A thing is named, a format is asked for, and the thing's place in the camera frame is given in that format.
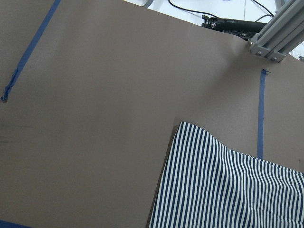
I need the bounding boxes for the blue white striped polo shirt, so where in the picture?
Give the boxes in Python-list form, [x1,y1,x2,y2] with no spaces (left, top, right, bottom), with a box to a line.
[149,122,304,228]

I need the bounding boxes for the black clamp tool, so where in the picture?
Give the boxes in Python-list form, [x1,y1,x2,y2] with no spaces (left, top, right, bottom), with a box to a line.
[201,15,266,40]

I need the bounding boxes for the aluminium frame post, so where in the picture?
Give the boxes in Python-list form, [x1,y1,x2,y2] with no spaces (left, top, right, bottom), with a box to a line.
[249,0,304,62]

